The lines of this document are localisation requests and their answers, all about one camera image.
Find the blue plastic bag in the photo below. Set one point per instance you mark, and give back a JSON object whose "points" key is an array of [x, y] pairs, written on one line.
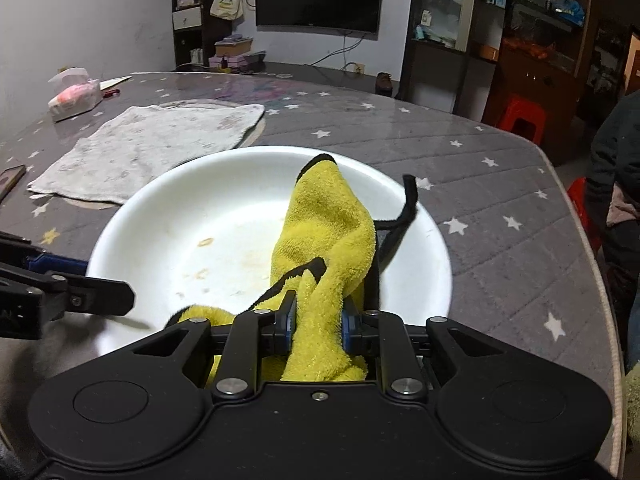
{"points": [[569, 9]]}

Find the pile of oranges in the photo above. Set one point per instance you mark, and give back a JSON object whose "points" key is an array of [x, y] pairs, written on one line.
{"points": [[527, 46]]}

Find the dark wooden cabinet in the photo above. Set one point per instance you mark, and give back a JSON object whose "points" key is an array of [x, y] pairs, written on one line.
{"points": [[540, 80]]}

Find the glass-door display cabinet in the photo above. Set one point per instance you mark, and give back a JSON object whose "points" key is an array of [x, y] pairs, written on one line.
{"points": [[445, 10]]}

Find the red pen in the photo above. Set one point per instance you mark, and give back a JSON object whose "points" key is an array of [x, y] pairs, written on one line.
{"points": [[111, 92]]}

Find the dark open shelf unit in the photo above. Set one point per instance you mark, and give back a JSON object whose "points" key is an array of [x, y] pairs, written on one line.
{"points": [[187, 15]]}

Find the stained white towel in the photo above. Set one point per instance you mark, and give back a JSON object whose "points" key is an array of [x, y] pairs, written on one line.
{"points": [[150, 150]]}

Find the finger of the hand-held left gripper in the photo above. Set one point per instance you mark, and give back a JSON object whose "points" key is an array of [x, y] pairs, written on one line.
{"points": [[55, 264], [95, 292]]}

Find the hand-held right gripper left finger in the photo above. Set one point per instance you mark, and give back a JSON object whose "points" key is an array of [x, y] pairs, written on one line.
{"points": [[287, 321]]}

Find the brown wooden door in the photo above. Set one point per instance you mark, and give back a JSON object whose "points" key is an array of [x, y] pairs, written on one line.
{"points": [[634, 70]]}

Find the white wall outlet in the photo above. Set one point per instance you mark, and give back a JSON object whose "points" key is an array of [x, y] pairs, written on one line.
{"points": [[357, 68]]}

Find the dark low sideboard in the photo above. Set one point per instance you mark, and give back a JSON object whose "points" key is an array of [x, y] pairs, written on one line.
{"points": [[310, 74]]}

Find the yellow cloth with black trim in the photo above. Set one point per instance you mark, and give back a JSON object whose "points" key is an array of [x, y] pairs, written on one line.
{"points": [[325, 220]]}

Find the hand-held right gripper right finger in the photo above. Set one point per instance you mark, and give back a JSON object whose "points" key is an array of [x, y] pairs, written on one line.
{"points": [[351, 331]]}

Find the green cloth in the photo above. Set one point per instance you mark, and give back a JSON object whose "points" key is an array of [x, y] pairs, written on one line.
{"points": [[632, 420]]}

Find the white paper card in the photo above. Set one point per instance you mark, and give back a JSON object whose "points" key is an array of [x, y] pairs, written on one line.
{"points": [[115, 82]]}

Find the white bowl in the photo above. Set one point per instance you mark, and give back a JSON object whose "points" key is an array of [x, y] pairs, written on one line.
{"points": [[200, 210]]}

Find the red plastic stool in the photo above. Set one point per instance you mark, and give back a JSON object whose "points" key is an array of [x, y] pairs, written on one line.
{"points": [[522, 112], [585, 210]]}

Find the black smartphone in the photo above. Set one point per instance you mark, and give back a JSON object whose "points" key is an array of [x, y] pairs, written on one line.
{"points": [[11, 180]]}

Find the brown shoe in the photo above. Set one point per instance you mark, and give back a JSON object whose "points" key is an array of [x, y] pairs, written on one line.
{"points": [[384, 83]]}

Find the tissue pack with pink print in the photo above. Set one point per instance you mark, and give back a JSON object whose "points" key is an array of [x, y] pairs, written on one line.
{"points": [[75, 96]]}

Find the purple flat box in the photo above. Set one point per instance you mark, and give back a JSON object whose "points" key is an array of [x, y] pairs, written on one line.
{"points": [[235, 62]]}

